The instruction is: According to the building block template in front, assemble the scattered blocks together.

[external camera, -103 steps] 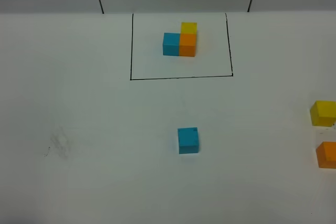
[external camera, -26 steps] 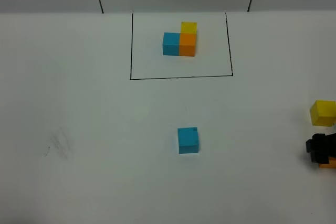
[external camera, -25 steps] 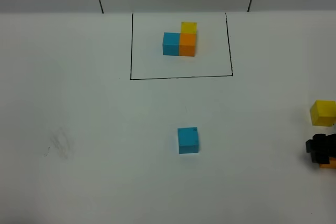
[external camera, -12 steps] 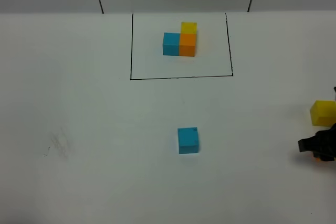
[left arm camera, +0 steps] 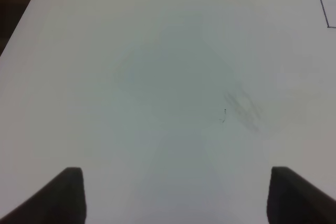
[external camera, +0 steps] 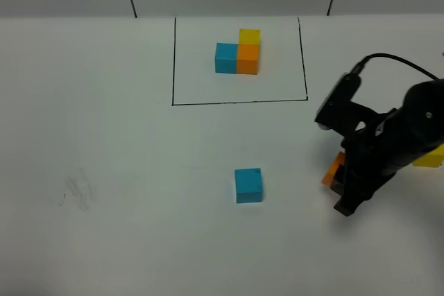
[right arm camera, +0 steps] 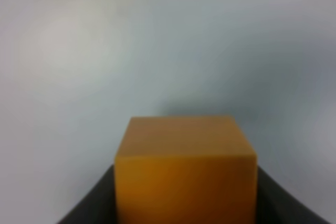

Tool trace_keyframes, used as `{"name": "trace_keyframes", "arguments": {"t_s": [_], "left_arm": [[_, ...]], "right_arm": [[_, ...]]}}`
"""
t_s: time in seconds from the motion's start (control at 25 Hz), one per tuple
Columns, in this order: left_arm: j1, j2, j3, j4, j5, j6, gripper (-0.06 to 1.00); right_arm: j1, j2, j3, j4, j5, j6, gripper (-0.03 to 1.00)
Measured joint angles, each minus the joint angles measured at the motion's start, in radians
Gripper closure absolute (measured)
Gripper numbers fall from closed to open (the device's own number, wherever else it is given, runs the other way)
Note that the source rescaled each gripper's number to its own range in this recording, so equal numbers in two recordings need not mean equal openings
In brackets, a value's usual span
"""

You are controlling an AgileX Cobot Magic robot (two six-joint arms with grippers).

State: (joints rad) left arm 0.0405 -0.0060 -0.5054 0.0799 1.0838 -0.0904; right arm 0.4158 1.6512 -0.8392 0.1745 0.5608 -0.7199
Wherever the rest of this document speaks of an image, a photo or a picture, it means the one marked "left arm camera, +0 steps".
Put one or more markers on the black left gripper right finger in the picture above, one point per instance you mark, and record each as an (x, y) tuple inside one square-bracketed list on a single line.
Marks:
[(292, 199)]

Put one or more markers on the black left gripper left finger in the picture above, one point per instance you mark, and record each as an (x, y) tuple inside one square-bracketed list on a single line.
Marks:
[(62, 200)]

